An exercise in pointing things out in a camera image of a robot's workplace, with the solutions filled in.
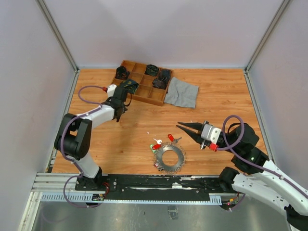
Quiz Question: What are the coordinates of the red key tag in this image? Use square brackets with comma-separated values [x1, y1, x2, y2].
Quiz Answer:
[167, 134, 182, 143]
[153, 139, 162, 150]

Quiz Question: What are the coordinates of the green key tag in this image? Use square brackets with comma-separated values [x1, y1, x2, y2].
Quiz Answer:
[150, 144, 156, 154]

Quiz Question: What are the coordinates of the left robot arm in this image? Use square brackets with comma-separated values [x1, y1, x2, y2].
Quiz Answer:
[54, 84, 129, 191]

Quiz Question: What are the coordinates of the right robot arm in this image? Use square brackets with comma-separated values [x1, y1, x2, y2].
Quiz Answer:
[177, 118, 308, 231]

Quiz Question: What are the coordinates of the blue patterned tie front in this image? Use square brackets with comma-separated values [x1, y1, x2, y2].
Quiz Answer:
[119, 79, 139, 94]

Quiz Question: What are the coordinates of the rolled dark tie back left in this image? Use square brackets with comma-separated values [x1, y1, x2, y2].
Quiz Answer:
[115, 66, 130, 80]

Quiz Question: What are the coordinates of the rolled dark tie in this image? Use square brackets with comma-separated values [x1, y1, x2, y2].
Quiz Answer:
[158, 69, 171, 84]
[115, 66, 130, 80]

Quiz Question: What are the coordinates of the grey folded cloth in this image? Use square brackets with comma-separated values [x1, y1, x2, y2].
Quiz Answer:
[164, 77, 199, 109]

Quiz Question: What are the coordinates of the wooden divided tray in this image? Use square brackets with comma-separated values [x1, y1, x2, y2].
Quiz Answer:
[111, 60, 173, 106]

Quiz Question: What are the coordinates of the rolled purple tie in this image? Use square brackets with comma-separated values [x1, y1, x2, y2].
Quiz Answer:
[152, 78, 167, 90]

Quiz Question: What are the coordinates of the rolled green tie back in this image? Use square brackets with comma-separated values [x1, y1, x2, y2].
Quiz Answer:
[145, 64, 159, 77]

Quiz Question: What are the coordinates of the rolled dark tie right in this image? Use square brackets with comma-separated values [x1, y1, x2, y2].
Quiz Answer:
[158, 69, 171, 84]

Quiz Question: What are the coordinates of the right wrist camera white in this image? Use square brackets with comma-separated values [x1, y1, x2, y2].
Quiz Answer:
[211, 126, 221, 144]

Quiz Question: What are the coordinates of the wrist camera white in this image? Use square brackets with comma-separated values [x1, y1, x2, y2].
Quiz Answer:
[211, 126, 221, 144]
[106, 84, 117, 98]

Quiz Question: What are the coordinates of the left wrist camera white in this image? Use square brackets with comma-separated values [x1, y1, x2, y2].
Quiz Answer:
[106, 84, 117, 98]

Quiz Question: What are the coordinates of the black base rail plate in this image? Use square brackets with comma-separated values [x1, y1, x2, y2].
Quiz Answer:
[75, 174, 236, 202]

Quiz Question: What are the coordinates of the slotted grey cable duct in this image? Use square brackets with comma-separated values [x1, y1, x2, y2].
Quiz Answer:
[40, 192, 222, 205]

